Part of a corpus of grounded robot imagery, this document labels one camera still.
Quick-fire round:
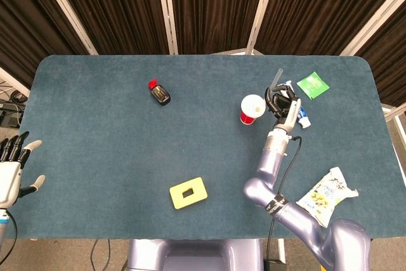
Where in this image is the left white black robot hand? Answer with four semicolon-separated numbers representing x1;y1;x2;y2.
0;131;46;206

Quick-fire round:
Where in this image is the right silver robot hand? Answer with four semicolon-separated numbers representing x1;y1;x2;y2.
265;84;303;133

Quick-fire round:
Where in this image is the clear plastic straw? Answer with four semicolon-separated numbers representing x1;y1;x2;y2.
270;68;284;89

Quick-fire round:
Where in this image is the red paper cup white lid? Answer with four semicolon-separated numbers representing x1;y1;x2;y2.
239;93;266;125

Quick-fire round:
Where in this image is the white blue toothpaste tube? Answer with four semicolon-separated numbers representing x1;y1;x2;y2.
277;80;312;129

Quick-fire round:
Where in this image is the green sachet packet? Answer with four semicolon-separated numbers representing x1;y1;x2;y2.
296;71;331;100

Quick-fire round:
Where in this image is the black box on floor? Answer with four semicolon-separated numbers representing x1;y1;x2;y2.
0;102;23;128

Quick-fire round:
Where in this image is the white screen foot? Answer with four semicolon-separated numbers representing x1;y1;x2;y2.
209;48;265;56

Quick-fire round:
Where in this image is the white snack bag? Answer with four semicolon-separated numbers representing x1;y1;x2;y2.
296;166;360;228

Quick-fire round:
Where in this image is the blue felt table cloth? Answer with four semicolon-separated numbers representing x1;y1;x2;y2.
6;54;406;240

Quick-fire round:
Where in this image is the brown curtain screen panel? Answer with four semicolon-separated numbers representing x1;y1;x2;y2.
341;0;406;109
155;0;273;55
0;0;98;89
34;0;178;55
247;0;406;56

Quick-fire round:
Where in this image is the black sauce bottle red cap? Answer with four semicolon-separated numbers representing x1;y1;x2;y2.
147;77;171;107

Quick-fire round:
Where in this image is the yellow sponge block with slot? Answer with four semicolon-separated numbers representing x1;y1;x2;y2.
169;176;209;210

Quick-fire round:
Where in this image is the purple grey robot torso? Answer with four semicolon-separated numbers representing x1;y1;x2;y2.
126;238;264;271

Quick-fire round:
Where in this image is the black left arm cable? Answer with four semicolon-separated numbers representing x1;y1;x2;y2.
5;209;17;253

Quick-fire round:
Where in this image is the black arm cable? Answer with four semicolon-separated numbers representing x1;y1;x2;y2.
5;209;17;253
265;136;302;265

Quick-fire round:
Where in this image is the black floor cable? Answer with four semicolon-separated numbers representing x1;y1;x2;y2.
90;239;112;267

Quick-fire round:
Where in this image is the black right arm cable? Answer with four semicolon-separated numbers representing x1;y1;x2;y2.
265;136;302;265

